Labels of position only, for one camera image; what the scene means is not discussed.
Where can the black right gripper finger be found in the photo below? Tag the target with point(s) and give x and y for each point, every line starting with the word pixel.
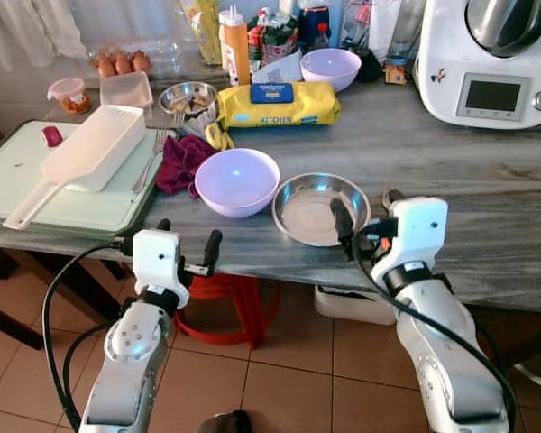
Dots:
pixel 392 198
pixel 343 225

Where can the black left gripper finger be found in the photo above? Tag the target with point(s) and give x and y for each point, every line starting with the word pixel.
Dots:
pixel 164 225
pixel 213 248

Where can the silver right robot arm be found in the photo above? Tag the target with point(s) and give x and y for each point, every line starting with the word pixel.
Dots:
pixel 442 361

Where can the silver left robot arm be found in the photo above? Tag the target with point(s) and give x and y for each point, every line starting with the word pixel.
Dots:
pixel 126 361

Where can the silver fork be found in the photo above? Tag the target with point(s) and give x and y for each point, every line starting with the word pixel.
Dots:
pixel 386 186
pixel 149 167

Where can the steel plate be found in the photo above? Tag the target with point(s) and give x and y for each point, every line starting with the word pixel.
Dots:
pixel 311 216

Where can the red plastic stool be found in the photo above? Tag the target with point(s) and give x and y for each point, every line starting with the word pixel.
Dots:
pixel 225 307

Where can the maroon cloth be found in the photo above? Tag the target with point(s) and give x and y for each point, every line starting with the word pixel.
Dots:
pixel 182 162

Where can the white plastic storage bin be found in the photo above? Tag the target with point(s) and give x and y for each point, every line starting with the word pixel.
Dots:
pixel 356 305

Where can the large purple bowl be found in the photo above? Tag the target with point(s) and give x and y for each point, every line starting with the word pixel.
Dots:
pixel 236 180

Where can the white plastic scoop container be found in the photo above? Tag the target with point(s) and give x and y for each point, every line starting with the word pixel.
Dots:
pixel 99 149

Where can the small spice jar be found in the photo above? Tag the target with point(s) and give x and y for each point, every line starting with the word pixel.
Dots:
pixel 396 70

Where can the small steel bowl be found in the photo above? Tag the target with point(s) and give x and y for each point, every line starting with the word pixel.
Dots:
pixel 189 97

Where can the yellow kitchen wipes pack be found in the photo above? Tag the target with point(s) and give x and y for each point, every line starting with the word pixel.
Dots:
pixel 279 110

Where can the black round object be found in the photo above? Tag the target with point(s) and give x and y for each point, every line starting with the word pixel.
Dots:
pixel 370 65

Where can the clear plastic lidded container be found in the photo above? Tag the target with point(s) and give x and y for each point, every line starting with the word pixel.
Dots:
pixel 126 90

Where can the small purple bowl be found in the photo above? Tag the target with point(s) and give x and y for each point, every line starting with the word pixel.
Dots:
pixel 331 68

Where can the small red object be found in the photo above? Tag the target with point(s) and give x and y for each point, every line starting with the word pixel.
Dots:
pixel 52 135

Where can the white food processor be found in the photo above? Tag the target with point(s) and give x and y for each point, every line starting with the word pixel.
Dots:
pixel 451 63

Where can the pale green cutting board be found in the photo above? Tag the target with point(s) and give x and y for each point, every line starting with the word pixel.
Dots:
pixel 18 171

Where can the dark robot foot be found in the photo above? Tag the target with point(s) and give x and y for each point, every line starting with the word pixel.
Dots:
pixel 224 422

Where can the small pink lidded tub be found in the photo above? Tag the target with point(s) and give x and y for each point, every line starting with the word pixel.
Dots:
pixel 69 95

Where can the brown egg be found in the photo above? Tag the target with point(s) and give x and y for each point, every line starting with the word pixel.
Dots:
pixel 123 65
pixel 105 67
pixel 142 61

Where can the white paper packet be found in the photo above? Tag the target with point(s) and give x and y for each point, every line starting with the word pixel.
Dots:
pixel 281 69

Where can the clear plastic egg carton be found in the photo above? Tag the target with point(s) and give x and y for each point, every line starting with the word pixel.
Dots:
pixel 167 56

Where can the orange sauce bottle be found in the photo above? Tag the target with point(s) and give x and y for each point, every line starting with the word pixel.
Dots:
pixel 234 50

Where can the dark blue jar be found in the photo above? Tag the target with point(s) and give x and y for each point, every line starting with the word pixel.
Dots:
pixel 316 23

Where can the green and white bag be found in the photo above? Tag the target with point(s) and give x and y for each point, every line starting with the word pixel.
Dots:
pixel 275 38

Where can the yellow food packet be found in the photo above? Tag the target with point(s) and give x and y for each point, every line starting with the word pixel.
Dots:
pixel 201 27

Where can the white curtain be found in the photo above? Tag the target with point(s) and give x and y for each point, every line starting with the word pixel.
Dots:
pixel 27 27

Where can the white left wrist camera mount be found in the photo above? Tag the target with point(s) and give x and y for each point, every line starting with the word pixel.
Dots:
pixel 153 257

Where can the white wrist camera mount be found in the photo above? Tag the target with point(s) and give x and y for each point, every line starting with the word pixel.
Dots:
pixel 153 257
pixel 419 225

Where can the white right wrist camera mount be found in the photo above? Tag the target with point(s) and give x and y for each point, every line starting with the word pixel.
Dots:
pixel 419 225

